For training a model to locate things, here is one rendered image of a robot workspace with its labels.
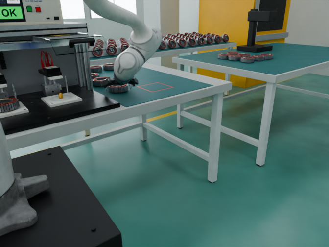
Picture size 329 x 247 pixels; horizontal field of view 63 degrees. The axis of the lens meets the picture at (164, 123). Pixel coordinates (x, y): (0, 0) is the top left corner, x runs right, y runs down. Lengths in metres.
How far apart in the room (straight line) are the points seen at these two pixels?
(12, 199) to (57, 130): 0.63
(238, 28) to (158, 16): 1.45
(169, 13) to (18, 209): 4.88
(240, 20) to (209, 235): 3.50
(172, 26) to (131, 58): 4.15
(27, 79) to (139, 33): 0.69
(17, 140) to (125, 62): 0.51
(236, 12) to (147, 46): 3.41
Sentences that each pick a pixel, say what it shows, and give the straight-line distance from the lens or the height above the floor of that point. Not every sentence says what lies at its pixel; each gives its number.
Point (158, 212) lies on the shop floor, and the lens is 1.79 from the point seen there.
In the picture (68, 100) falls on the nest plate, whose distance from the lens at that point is 1.36.
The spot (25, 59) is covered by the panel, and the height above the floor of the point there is 0.94.
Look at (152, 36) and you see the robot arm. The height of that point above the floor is 1.07.
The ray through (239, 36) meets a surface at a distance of 4.53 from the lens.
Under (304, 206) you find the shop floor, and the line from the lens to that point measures 2.02.
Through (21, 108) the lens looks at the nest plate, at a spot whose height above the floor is 0.78.
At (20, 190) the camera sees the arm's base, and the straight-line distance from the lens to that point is 0.59.
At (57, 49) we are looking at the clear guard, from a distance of 1.23.
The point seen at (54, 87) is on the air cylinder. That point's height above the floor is 0.81.
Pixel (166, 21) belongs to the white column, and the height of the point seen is 0.98.
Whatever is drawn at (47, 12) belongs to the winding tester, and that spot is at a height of 1.17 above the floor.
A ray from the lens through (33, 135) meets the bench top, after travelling 1.14.
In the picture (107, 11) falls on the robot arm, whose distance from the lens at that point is 1.04.
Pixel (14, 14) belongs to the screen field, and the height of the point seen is 1.16.
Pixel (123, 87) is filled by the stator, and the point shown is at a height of 0.78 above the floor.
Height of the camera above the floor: 1.17
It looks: 23 degrees down
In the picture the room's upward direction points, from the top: 1 degrees counter-clockwise
